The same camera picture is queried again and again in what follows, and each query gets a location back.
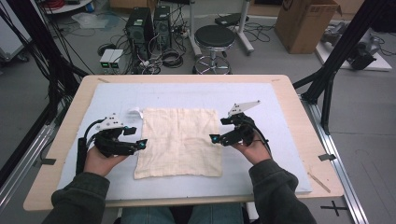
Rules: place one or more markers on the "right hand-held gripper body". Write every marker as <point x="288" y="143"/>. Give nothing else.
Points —
<point x="243" y="133"/>

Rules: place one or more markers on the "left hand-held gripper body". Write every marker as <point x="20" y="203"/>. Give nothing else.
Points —
<point x="112" y="146"/>

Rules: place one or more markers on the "cream cloth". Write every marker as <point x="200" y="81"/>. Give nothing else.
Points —
<point x="179" y="143"/>

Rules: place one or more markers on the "person's left hand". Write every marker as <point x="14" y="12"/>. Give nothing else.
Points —
<point x="98" y="163"/>

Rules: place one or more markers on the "person's right hand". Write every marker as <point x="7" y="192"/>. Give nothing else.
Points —
<point x="257" y="152"/>

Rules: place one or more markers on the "white foam mat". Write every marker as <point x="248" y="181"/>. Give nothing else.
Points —
<point x="264" y="171"/>

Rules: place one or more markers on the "black tape piece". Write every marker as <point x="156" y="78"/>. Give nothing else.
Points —
<point x="48" y="161"/>
<point x="327" y="157"/>

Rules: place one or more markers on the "person's left leg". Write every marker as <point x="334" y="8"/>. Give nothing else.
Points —
<point x="146" y="216"/>

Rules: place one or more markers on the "person's leg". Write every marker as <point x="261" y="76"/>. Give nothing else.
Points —
<point x="218" y="214"/>
<point x="146" y="216"/>

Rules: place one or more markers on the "small white box green display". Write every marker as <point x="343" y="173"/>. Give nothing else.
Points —
<point x="105" y="59"/>
<point x="116" y="59"/>

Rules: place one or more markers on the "person's right leg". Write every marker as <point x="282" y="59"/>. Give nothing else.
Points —
<point x="218" y="214"/>

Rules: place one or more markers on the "black round stool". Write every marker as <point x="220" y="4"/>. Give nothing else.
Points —
<point x="214" y="36"/>

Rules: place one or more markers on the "thin wooden stick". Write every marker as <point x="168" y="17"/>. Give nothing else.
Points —
<point x="319" y="182"/>

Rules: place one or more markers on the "white metal stand leg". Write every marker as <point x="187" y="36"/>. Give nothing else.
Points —
<point x="244" y="28"/>
<point x="192" y="28"/>

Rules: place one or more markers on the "large black computer tower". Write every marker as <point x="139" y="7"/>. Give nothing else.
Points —
<point x="138" y="29"/>

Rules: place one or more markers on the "flat black device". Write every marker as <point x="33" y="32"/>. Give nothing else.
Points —
<point x="229" y="19"/>

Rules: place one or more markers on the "slim black computer tower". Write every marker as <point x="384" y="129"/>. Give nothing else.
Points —
<point x="162" y="26"/>

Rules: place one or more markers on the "black tape cross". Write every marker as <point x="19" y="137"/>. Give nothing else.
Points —
<point x="334" y="207"/>

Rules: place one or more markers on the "clear plastic bag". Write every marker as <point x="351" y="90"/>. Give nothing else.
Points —
<point x="90" y="20"/>

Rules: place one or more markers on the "cardboard box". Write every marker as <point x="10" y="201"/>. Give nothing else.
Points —
<point x="303" y="28"/>

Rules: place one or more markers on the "round white table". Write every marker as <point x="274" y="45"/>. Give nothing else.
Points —
<point x="68" y="7"/>

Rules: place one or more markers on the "grey machine parts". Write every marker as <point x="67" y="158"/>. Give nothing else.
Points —
<point x="364" y="49"/>

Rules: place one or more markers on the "white board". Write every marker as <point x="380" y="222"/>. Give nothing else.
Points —
<point x="381" y="63"/>

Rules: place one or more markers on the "aluminium rail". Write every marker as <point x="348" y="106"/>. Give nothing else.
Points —
<point x="25" y="161"/>
<point x="336" y="161"/>

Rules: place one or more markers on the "black metal frame stand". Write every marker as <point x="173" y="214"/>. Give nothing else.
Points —
<point x="342" y="46"/>

